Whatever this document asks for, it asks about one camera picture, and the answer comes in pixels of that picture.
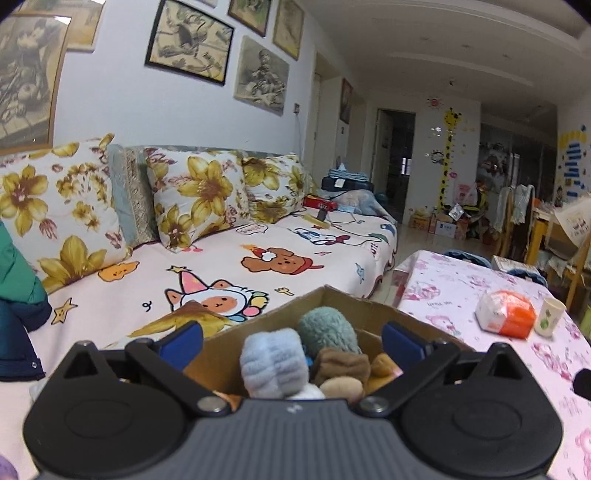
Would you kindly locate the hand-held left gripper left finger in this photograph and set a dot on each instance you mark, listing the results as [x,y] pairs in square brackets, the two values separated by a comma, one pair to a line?
[182,344]

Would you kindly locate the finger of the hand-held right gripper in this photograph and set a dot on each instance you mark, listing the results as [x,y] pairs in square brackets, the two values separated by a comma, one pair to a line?
[583,381]

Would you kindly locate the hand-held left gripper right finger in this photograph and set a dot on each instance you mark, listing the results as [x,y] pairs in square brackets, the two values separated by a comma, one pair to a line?
[404,344]

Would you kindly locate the brown fuzzy sock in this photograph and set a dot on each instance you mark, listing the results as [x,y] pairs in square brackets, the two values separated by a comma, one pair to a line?
[341,364]

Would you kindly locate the cardboard box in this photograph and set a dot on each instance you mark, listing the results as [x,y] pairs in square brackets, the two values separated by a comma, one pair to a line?
[346,307]

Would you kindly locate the teal fuzzy sock ball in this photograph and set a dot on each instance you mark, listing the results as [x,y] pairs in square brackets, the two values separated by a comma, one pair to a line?
[328,330]

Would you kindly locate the beige sock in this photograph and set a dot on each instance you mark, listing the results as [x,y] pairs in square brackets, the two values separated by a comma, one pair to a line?
[341,391]

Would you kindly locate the light blue fuzzy sock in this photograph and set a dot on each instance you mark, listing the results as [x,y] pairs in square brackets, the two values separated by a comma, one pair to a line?
[272,362]

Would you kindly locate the white fluffy plush toy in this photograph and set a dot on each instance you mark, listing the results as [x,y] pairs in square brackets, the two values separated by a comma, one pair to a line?
[307,392]

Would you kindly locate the paper cup with green print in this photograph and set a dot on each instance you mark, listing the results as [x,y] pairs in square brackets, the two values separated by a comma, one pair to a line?
[549,318]

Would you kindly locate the sofa with cartoon cover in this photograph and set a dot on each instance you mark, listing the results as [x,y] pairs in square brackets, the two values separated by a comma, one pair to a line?
[217,267]

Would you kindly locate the orange and white snack bag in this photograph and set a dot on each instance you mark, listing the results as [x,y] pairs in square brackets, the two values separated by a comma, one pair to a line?
[512,318]

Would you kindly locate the blue cushioned chair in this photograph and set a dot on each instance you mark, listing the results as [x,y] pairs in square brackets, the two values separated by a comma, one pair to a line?
[526,278]
[466,257]

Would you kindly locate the wooden chair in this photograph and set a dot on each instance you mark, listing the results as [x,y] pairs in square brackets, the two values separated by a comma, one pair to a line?
[558,258]

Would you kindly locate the grey blanket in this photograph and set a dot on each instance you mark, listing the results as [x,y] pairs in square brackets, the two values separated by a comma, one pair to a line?
[364,203]

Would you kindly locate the yellow floral cushion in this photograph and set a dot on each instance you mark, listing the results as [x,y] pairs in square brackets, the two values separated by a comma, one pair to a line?
[272,189]
[198,198]
[60,207]

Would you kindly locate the teal trimmed cushion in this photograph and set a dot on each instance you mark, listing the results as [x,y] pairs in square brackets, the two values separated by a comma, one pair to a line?
[131,198]

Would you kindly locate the red box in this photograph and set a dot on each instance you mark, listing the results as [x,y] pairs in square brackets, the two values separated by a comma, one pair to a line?
[318,201]

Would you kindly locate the black bag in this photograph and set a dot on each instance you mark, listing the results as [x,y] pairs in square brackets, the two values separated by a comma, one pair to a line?
[346,184]

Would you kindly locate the green and navy jacket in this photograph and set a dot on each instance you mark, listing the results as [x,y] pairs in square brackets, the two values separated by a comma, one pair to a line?
[18,277]

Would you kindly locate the blue folded cloth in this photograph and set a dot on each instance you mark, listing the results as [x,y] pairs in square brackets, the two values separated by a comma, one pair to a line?
[346,174]

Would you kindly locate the giraffe height chart sticker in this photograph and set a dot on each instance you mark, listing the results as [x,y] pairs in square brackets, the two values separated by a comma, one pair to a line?
[449,157]

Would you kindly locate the framed portrait picture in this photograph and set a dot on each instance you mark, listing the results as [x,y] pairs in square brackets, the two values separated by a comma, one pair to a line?
[346,101]

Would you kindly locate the duck sketch picture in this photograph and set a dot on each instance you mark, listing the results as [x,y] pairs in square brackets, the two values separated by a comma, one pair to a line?
[261,76]

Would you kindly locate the large mouse sketch picture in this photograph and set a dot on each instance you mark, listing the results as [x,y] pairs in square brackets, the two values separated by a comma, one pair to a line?
[27,83]

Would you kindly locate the tree sketch framed picture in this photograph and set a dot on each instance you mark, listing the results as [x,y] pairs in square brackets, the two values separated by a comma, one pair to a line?
[288,27]

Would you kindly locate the green face framed picture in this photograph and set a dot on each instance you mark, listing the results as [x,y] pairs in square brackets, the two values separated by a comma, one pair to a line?
[249,16]

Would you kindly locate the blue wall sticker chart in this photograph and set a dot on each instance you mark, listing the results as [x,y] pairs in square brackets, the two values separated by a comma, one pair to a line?
[577,157]

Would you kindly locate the monkey sketch in black frame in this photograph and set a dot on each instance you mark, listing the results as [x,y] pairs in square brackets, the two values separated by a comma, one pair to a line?
[189,41]

